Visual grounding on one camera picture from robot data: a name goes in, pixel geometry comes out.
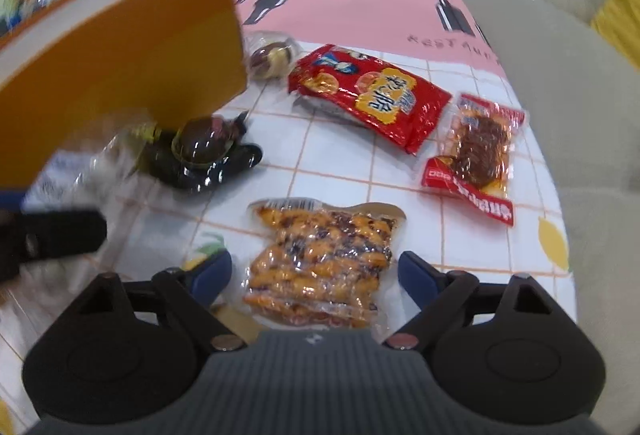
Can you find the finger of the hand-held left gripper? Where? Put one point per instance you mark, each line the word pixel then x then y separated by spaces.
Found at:
pixel 11 200

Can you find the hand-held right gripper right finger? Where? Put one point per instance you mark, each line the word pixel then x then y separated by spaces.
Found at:
pixel 415 277

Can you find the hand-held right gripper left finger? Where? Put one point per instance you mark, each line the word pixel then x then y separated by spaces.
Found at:
pixel 215 275

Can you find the long white clear packet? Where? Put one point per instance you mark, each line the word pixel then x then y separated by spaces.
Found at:
pixel 100 165

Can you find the clear orange snack packet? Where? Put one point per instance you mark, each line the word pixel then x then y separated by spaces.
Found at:
pixel 320 260

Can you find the dark shiny snack packet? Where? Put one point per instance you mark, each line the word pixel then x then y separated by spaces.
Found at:
pixel 200 150

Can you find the dried meat packet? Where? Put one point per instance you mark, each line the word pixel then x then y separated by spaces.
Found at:
pixel 480 150

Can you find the orange cardboard box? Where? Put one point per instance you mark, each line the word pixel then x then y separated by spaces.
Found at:
pixel 125 65

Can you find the red snack packet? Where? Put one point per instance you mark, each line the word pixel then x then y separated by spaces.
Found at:
pixel 380 100

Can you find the small round pastry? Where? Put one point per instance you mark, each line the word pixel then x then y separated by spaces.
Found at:
pixel 270 57

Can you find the beige sofa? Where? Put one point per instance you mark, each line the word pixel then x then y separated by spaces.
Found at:
pixel 590 115

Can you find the printed tablecloth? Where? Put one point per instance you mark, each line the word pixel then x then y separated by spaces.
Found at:
pixel 350 5

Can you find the yellow cushion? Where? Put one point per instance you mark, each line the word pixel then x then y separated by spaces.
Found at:
pixel 622 5

